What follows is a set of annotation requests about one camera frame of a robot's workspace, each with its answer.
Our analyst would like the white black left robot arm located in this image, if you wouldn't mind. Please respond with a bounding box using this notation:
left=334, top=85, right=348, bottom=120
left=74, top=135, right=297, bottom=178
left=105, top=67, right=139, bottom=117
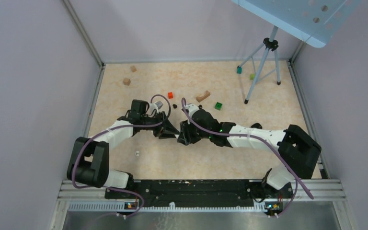
left=67, top=100, right=179, bottom=198

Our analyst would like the light blue perforated panel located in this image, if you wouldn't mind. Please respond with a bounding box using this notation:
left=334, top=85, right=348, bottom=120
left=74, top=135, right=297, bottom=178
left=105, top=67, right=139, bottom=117
left=233, top=0, right=361, bottom=48

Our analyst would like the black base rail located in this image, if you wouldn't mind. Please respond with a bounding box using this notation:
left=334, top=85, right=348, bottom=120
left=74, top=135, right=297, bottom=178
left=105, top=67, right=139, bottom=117
left=104, top=179, right=292, bottom=207

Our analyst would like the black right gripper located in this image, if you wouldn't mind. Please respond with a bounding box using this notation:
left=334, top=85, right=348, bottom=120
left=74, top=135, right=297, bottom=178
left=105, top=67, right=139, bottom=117
left=178, top=118, right=211, bottom=145

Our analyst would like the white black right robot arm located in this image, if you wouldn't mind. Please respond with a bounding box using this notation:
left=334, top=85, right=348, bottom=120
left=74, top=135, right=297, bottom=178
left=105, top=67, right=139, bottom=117
left=177, top=107, right=322, bottom=197

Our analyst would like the grey tripod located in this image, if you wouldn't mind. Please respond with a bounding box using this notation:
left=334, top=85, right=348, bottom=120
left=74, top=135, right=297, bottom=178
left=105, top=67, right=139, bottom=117
left=238, top=26, right=281, bottom=104

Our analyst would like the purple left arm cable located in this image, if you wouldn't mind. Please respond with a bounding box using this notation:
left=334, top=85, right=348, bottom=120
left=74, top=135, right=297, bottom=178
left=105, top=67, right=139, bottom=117
left=71, top=94, right=172, bottom=219

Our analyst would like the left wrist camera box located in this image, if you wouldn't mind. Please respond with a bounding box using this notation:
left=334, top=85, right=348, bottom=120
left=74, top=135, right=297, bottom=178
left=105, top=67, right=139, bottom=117
left=154, top=101, right=163, bottom=109

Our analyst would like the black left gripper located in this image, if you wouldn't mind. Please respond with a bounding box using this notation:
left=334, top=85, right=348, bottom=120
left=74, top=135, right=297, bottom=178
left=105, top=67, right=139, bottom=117
left=140, top=111, right=180, bottom=139

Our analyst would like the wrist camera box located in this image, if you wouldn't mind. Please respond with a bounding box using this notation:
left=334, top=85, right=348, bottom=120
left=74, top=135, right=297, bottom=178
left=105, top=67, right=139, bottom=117
left=184, top=103, right=199, bottom=117
left=154, top=101, right=163, bottom=109

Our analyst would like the brown wooden arch block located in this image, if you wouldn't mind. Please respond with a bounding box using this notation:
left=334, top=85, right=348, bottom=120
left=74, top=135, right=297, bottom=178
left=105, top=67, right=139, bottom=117
left=196, top=91, right=210, bottom=103

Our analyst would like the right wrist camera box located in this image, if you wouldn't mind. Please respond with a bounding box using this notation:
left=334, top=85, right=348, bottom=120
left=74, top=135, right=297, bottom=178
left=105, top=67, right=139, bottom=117
left=184, top=103, right=199, bottom=117

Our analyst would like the black earbud charging case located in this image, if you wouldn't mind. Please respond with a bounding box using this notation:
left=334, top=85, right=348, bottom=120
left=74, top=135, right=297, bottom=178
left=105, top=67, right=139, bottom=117
left=250, top=123, right=263, bottom=129

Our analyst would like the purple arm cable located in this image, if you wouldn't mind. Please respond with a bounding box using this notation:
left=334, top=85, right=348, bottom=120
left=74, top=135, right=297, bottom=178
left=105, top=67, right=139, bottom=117
left=181, top=97, right=315, bottom=218
left=71, top=94, right=172, bottom=219

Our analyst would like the green block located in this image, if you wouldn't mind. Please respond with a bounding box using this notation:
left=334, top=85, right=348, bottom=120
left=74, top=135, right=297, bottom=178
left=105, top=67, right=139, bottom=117
left=214, top=102, right=223, bottom=111

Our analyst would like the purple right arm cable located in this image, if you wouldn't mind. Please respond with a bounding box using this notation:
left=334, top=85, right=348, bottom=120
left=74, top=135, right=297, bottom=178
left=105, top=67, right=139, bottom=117
left=181, top=97, right=315, bottom=218

